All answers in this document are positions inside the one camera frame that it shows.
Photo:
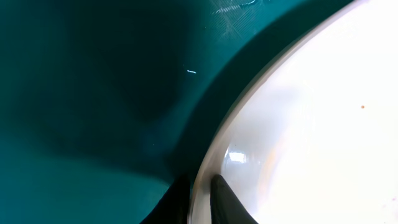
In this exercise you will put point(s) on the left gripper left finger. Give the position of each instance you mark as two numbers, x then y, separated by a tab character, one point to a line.
172	208

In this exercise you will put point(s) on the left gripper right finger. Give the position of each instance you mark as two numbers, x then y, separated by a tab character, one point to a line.
225	206

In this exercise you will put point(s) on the white plate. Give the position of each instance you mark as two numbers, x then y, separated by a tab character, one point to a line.
314	139

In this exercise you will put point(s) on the teal plastic tray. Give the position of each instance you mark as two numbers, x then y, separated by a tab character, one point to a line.
104	103

